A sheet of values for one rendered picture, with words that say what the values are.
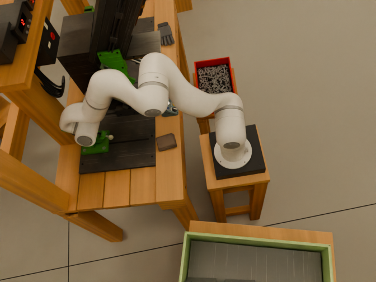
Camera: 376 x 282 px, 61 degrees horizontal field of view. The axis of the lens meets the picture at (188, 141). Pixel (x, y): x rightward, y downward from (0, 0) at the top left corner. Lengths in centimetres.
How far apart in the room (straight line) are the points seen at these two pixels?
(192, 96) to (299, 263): 89
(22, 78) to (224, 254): 112
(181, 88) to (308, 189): 169
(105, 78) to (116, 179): 80
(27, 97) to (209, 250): 107
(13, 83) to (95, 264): 163
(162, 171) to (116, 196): 27
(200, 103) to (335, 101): 199
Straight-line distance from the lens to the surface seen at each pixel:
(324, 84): 308
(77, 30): 191
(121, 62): 170
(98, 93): 108
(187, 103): 112
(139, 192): 168
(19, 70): 140
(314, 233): 169
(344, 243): 255
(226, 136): 124
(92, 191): 177
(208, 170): 168
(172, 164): 167
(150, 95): 100
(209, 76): 194
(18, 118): 166
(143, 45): 185
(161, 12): 236
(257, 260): 157
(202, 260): 158
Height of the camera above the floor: 240
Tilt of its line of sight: 62 degrees down
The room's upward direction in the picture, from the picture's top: 17 degrees counter-clockwise
